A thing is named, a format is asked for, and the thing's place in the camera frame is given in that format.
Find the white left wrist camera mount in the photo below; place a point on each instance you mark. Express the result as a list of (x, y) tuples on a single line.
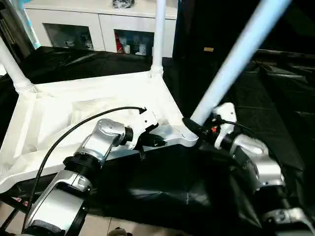
[(145, 123)]

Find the white glass door cabinet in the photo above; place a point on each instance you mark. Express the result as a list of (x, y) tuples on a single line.
[(103, 22)]

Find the red package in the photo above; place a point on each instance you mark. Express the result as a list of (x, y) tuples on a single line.
[(119, 44)]

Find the dark brown rounded object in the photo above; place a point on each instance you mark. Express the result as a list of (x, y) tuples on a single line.
[(119, 232)]

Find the white plastic table leg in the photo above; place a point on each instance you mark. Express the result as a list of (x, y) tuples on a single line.
[(157, 37), (233, 61), (12, 68)]

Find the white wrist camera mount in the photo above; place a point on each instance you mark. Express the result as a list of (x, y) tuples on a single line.
[(145, 123), (226, 115)]

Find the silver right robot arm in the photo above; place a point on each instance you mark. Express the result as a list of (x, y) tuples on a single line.
[(265, 167)]

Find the small white cup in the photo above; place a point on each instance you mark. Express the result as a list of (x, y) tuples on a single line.
[(127, 48)]

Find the black glossy mat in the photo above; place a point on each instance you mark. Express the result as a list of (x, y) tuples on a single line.
[(172, 177)]

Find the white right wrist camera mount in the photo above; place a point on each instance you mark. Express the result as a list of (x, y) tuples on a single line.
[(226, 115)]

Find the black flat monitor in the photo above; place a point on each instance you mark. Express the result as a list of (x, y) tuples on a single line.
[(283, 52)]

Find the white plastic table top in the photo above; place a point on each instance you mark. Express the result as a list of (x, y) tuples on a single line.
[(61, 103)]

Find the pale teal translucent object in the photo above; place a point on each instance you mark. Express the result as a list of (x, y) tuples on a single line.
[(32, 32)]

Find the small yellow label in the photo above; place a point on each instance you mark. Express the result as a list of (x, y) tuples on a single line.
[(208, 49)]

